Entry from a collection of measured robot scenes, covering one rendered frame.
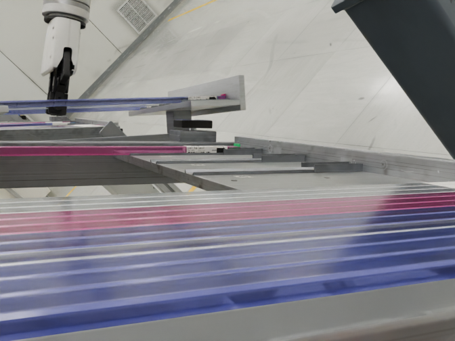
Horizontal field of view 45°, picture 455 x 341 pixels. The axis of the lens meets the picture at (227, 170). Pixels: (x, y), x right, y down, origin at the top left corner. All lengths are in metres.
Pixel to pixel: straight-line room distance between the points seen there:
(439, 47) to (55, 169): 0.76
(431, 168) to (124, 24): 8.11
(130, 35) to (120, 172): 7.77
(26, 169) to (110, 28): 7.73
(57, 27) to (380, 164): 0.66
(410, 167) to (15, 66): 7.82
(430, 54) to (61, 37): 0.71
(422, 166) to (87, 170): 0.46
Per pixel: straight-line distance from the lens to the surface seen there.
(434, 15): 1.13
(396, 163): 0.55
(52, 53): 1.03
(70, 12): 1.06
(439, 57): 1.18
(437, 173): 0.52
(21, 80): 8.22
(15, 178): 0.78
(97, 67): 8.38
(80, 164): 0.79
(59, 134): 1.56
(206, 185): 0.47
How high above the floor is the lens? 1.03
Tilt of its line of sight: 22 degrees down
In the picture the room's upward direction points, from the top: 44 degrees counter-clockwise
